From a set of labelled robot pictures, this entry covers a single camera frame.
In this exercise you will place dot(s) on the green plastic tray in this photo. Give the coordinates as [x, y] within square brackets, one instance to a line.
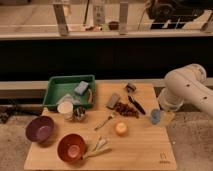
[58, 86]

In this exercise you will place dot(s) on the red-brown bowl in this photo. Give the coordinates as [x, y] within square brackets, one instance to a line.
[71, 148]

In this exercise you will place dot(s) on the dark red grape bunch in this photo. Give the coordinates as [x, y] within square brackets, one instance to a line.
[126, 110]

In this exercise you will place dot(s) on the white cup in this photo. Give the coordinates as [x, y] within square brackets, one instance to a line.
[65, 108]

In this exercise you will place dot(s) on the orange-handled tool in tray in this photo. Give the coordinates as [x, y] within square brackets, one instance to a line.
[90, 96]

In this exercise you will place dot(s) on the blue cup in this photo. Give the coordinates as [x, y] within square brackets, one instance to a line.
[156, 116]

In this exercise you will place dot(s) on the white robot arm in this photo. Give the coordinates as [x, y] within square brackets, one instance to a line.
[186, 84]

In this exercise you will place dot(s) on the small metal tin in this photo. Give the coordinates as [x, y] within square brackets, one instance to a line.
[79, 114]

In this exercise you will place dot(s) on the grey rectangular block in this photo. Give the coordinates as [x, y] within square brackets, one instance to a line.
[113, 101]

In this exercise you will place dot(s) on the metal fork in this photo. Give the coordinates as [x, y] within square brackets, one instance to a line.
[100, 125]

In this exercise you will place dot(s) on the wooden board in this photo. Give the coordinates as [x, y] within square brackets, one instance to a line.
[144, 147]

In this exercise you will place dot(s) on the blue sponge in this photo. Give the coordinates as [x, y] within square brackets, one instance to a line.
[81, 88]

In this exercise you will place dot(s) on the small dark metal clip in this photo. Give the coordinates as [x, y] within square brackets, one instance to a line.
[130, 87]

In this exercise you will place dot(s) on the yellow round fruit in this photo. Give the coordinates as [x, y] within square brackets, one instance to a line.
[121, 128]

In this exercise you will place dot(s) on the purple bowl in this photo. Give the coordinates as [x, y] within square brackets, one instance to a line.
[39, 129]

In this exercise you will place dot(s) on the black handled knife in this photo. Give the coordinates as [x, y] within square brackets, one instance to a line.
[136, 104]

